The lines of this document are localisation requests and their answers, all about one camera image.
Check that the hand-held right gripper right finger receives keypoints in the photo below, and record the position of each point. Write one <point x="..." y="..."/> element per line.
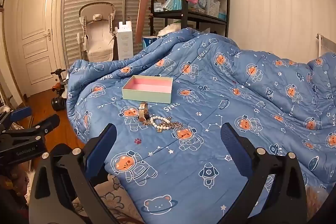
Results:
<point x="233" y="149"/>

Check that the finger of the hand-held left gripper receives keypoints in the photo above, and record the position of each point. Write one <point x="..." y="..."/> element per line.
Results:
<point x="39" y="127"/>
<point x="21" y="111"/>

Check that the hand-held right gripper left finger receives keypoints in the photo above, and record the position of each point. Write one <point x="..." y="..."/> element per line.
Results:
<point x="101" y="151"/>

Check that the green box with pink inside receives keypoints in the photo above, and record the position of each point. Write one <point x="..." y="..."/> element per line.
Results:
<point x="147" y="95"/>

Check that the children's tricycle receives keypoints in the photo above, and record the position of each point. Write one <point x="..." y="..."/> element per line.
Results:
<point x="59" y="102"/>

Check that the floral bed sheet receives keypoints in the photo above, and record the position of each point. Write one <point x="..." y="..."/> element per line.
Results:
<point x="115" y="195"/>

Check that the blue astronaut bear printed blanket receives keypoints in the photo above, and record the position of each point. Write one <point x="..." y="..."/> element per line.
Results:
<point x="210" y="108"/>

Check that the white panelled door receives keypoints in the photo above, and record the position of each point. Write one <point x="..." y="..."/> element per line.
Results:
<point x="39" y="29"/>

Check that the white baby high chair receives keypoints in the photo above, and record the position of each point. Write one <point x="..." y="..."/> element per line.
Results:
<point x="97" y="37"/>

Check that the tall white carton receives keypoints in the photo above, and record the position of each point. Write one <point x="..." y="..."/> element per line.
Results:
<point x="124" y="43"/>

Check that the blue can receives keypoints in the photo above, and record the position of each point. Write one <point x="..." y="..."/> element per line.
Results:
<point x="148" y="42"/>

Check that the white fluffy cushion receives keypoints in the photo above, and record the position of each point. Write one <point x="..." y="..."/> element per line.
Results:
<point x="169" y="28"/>

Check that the white plastic basket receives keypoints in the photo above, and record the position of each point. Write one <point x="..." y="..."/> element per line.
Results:
<point x="211" y="7"/>

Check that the teal striped box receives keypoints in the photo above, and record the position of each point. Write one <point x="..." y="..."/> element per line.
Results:
<point x="174" y="2"/>

